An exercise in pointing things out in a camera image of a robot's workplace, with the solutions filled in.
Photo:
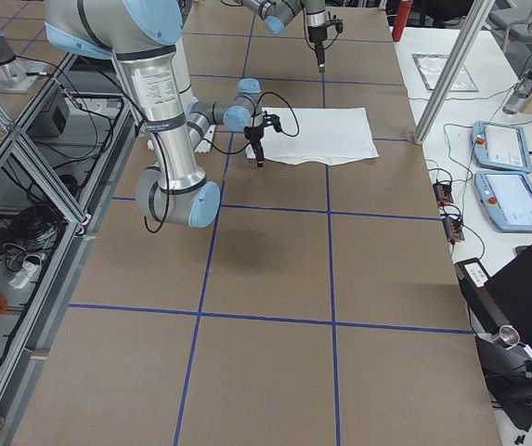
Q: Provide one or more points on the blue teach pendant near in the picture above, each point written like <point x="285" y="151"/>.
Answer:
<point x="506" y="198"/>

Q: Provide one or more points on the black laptop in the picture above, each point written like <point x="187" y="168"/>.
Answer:
<point x="502" y="304"/>

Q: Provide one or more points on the red cylinder bottle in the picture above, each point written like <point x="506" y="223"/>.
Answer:
<point x="401" y="19"/>

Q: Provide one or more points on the white long-sleeve printed shirt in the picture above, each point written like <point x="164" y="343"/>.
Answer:
<point x="326" y="136"/>

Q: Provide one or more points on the aluminium frame rack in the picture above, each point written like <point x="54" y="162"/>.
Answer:
<point x="63" y="145"/>

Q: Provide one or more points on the blue teach pendant far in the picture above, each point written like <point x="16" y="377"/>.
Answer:
<point x="501" y="147"/>

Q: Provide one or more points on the clear water bottle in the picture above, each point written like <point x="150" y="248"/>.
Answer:
<point x="520" y="95"/>

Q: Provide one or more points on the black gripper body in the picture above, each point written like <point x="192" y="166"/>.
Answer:
<point x="316" y="35"/>
<point x="253" y="135"/>

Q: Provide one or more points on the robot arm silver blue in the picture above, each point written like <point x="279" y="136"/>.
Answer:
<point x="277" y="15"/>
<point x="140" y="37"/>

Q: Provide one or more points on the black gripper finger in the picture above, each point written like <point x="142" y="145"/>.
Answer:
<point x="320" y="55"/>
<point x="259" y="155"/>

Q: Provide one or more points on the blue teach pendant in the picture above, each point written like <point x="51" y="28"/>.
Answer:
<point x="501" y="147"/>
<point x="506" y="198"/>

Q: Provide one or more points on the aluminium camera post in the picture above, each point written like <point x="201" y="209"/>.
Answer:
<point x="458" y="54"/>

